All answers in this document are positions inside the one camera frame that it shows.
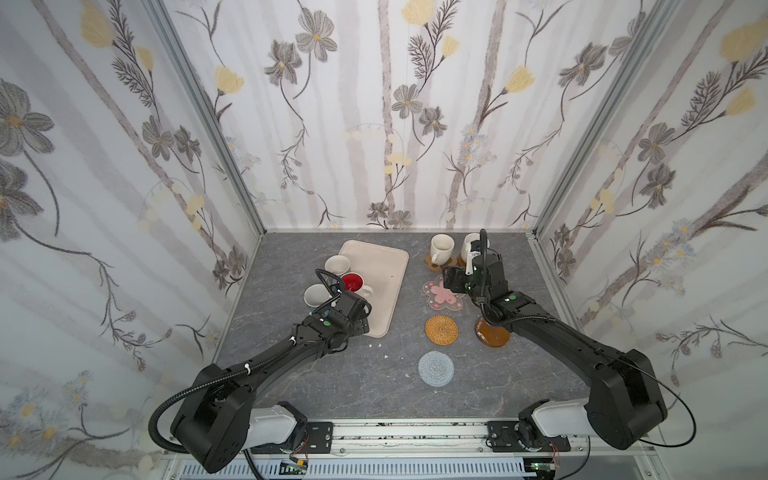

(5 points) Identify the brown paw print coaster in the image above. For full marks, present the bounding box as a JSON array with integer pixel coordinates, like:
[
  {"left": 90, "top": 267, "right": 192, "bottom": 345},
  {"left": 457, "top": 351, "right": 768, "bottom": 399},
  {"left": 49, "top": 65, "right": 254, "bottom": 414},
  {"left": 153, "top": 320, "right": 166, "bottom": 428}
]
[{"left": 424, "top": 255, "right": 457, "bottom": 273}]

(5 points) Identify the pink cherry blossom coaster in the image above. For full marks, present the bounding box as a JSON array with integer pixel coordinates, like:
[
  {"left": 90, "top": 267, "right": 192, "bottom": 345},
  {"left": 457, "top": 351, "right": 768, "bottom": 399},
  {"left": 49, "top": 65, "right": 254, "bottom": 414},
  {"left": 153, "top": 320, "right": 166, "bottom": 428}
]
[{"left": 422, "top": 276, "right": 466, "bottom": 312}]

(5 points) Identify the cream mug front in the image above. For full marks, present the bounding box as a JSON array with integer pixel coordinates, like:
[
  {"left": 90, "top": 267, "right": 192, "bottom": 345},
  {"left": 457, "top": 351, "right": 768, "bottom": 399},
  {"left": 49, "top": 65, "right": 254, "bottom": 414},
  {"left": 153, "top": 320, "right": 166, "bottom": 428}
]
[{"left": 430, "top": 234, "right": 455, "bottom": 265}]

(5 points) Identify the woven rattan round coaster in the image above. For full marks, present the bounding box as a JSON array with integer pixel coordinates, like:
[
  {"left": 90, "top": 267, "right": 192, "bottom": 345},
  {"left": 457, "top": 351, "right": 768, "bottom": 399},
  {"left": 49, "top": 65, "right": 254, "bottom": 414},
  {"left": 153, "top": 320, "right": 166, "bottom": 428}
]
[{"left": 425, "top": 315, "right": 459, "bottom": 346}]

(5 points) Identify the beige rectangular tray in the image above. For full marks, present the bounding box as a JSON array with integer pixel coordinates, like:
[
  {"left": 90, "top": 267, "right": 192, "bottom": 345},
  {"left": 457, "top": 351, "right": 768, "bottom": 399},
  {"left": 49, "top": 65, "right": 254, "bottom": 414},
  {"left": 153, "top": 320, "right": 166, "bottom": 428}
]
[{"left": 340, "top": 240, "right": 409, "bottom": 338}]

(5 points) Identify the glossy amber round coaster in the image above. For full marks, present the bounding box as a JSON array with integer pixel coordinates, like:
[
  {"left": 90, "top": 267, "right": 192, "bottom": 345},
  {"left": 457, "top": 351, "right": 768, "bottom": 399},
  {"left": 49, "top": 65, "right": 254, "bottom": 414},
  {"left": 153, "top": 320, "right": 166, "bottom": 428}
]
[{"left": 474, "top": 317, "right": 511, "bottom": 348}]

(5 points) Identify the grey blue round coaster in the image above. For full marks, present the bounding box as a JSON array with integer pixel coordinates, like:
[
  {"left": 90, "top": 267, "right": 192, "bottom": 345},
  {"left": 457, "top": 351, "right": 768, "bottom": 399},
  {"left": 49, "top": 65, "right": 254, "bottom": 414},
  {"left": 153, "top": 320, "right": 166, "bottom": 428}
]
[{"left": 417, "top": 351, "right": 455, "bottom": 388}]

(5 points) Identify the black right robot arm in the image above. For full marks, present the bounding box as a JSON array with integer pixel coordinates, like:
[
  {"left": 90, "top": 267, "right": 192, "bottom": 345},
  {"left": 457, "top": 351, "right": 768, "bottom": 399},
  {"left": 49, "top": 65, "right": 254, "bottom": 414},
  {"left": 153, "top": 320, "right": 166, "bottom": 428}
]
[{"left": 442, "top": 253, "right": 668, "bottom": 450}]

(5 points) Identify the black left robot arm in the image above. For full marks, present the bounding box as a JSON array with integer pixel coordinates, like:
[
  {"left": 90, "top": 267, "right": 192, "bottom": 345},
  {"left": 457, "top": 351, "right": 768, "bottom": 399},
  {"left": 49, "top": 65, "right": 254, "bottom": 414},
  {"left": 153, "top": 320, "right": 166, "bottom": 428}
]
[{"left": 148, "top": 291, "right": 372, "bottom": 473}]

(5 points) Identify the red interior white mug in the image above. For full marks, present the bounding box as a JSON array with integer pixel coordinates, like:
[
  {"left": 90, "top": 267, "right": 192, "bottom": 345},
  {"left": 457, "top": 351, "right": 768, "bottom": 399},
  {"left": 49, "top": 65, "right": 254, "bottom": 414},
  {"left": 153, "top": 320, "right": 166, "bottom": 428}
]
[{"left": 341, "top": 272, "right": 374, "bottom": 298}]

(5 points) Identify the light blue mug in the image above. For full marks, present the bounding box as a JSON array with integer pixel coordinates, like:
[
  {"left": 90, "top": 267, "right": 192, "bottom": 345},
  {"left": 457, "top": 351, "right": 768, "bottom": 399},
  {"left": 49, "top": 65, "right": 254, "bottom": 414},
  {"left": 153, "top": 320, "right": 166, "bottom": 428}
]
[{"left": 303, "top": 283, "right": 332, "bottom": 308}]

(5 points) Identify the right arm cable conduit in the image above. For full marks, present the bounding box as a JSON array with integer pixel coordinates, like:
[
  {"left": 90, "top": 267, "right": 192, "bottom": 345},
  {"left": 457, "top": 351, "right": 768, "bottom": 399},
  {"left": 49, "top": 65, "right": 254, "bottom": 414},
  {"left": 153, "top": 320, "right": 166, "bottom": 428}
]
[{"left": 476, "top": 228, "right": 490, "bottom": 283}]

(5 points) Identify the black corrugated cable conduit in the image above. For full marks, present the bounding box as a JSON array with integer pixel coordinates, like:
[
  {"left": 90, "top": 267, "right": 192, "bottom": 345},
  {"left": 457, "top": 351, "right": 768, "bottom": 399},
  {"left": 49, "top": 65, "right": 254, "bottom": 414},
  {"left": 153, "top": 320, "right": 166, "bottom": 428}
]
[{"left": 147, "top": 359, "right": 289, "bottom": 454}]

